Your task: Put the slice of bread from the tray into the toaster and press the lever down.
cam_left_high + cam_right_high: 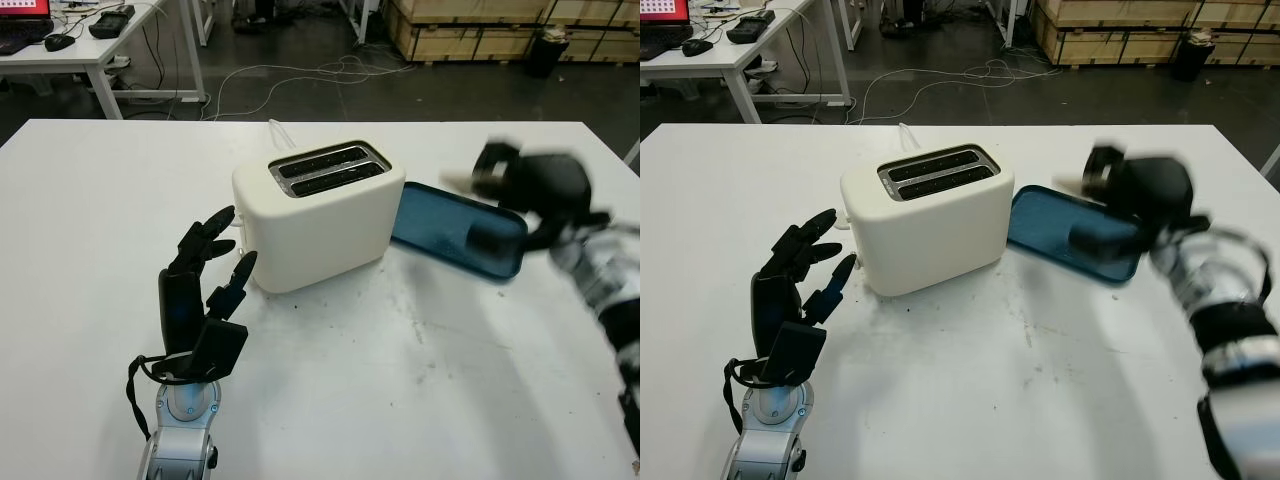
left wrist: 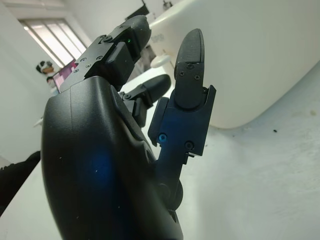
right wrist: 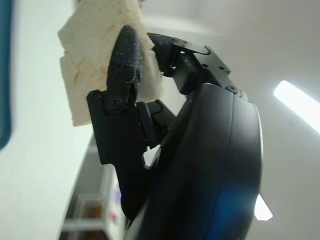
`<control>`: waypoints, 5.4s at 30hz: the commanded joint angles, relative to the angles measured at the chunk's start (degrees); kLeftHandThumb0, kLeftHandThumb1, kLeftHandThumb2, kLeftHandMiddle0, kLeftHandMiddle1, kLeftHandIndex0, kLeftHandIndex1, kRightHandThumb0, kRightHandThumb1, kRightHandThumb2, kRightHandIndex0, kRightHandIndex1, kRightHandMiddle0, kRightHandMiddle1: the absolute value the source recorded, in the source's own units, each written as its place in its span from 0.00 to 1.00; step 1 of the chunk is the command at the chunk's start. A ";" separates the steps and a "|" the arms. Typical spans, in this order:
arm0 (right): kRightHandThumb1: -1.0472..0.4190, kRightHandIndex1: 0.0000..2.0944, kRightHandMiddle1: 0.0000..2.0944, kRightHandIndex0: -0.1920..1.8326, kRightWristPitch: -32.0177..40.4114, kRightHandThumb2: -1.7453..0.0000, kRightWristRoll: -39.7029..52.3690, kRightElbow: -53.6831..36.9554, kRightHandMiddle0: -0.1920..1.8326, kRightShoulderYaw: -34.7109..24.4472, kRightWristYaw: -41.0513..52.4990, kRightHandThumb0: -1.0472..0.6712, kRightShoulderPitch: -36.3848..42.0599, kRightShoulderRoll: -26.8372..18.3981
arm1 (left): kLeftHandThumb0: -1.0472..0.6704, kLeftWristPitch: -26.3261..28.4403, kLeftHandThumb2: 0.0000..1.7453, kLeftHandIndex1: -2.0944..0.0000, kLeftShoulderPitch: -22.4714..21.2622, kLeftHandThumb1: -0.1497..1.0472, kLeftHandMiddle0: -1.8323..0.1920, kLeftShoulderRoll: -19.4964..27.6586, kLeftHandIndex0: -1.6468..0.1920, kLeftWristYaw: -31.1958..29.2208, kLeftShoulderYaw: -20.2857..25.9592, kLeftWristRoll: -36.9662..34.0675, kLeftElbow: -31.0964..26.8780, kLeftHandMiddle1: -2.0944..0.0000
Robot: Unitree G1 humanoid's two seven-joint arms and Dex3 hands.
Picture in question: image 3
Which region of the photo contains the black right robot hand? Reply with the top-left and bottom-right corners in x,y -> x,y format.
86,24 -> 263,240

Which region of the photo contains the pale slice of bread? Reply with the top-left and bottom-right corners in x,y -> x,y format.
57,0 -> 165,127

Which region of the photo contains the blue rectangular tray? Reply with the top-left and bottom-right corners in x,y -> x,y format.
0,0 -> 14,151

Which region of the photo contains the ceiling light panel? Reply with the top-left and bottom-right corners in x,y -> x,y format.
273,79 -> 320,137

